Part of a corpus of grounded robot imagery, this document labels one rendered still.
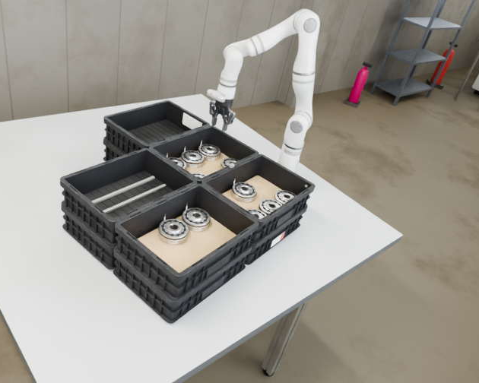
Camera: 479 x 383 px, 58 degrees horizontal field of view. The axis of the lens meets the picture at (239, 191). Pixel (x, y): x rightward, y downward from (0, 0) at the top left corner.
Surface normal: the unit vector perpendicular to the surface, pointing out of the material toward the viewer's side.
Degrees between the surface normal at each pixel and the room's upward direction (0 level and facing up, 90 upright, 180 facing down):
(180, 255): 0
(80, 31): 90
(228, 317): 0
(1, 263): 0
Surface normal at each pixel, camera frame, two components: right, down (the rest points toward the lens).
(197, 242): 0.20, -0.80
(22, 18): 0.65, 0.54
